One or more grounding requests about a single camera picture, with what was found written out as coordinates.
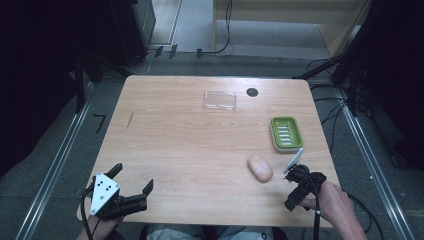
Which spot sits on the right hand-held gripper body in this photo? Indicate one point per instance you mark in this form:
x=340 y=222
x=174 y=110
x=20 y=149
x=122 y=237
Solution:
x=305 y=178

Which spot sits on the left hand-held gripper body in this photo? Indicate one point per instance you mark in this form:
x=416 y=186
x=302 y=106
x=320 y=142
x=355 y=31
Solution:
x=105 y=193

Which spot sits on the green soap dish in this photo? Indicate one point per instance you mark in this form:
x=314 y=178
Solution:
x=286 y=133

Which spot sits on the person's left hand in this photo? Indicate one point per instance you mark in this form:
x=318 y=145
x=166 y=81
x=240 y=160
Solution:
x=98 y=228

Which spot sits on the person's right hand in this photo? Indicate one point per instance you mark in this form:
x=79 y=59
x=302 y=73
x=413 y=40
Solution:
x=333 y=203

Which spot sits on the person's grey clothing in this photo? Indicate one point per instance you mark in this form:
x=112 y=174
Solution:
x=186 y=232

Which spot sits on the black stand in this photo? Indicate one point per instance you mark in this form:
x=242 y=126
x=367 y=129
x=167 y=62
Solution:
x=80 y=83
x=346 y=66

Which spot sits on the black round table grommet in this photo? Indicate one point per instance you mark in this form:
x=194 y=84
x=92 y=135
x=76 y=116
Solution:
x=252 y=92

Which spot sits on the clear plastic container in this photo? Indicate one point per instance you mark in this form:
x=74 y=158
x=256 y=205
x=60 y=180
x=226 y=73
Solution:
x=220 y=100

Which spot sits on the black plug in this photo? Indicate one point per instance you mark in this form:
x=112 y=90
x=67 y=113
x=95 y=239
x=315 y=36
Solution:
x=199 y=53
x=173 y=51
x=159 y=51

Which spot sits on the black cabinet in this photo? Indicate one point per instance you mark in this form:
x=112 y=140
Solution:
x=133 y=30

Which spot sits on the light wooden shelf unit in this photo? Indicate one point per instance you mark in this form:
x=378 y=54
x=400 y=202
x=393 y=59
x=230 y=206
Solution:
x=336 y=36

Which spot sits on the metal floor rail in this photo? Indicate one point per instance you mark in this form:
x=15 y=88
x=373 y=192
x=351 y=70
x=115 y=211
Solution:
x=376 y=173
x=53 y=166

